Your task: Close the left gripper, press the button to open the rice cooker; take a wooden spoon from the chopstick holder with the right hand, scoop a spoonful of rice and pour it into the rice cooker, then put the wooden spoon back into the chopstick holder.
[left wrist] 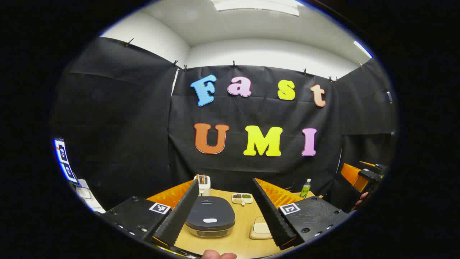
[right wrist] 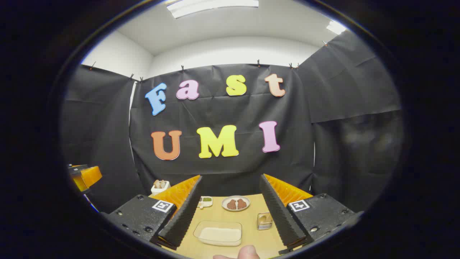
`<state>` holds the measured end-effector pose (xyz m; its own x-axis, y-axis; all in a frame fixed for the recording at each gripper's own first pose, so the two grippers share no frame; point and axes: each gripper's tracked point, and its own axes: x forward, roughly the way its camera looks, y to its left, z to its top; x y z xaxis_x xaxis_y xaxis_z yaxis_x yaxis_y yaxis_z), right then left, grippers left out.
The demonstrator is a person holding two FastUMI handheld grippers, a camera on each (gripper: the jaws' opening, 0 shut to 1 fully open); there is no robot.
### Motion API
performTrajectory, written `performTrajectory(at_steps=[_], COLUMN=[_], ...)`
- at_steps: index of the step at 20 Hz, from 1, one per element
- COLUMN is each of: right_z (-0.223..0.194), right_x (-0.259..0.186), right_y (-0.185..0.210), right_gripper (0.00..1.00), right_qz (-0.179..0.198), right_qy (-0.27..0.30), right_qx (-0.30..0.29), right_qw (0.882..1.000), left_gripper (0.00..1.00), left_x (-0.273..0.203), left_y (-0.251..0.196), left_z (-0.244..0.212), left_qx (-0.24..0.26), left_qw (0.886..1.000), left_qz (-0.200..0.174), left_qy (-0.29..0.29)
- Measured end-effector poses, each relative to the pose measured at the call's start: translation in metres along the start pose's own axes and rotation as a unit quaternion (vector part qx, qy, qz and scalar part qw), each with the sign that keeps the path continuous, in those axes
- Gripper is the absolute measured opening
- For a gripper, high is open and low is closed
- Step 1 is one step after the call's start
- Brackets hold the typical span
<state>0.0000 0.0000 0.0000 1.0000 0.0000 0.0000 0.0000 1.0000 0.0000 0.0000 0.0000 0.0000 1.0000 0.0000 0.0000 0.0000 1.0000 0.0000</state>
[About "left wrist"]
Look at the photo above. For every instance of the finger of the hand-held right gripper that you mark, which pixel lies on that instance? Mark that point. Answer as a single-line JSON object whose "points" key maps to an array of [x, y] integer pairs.
{"points": [[354, 176]]}

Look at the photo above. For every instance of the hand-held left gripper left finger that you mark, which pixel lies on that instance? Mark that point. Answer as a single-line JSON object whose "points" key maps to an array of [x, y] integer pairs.
{"points": [[179, 212]]}

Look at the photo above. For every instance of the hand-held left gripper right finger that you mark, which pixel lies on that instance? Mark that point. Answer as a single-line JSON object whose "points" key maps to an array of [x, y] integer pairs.
{"points": [[273, 216]]}

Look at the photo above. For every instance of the dark grey rice cooker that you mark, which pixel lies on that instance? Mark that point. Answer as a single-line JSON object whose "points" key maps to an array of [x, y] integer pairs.
{"points": [[210, 212]]}

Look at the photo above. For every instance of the clear glass tray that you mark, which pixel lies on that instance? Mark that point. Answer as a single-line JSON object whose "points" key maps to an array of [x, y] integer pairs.
{"points": [[260, 233]]}

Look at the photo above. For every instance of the white toaster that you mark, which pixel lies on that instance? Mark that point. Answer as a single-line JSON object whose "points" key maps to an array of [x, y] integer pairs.
{"points": [[205, 187]]}

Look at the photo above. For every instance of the white divided bean dish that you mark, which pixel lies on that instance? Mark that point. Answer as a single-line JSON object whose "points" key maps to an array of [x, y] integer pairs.
{"points": [[242, 198]]}

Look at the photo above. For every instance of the green drink bottle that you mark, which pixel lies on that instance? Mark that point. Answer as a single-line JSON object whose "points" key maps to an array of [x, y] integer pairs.
{"points": [[305, 189]]}

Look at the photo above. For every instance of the white device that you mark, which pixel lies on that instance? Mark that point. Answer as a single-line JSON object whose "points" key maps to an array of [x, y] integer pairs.
{"points": [[88, 196]]}

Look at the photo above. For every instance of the black backdrop cloth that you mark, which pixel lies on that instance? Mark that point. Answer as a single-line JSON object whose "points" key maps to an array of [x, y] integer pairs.
{"points": [[143, 126]]}

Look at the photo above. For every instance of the long ceiling light panel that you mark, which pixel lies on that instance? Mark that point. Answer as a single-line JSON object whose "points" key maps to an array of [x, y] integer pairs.
{"points": [[257, 6]]}

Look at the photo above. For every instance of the blue white wall poster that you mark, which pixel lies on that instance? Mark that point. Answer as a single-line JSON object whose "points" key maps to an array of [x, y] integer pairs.
{"points": [[64, 162]]}

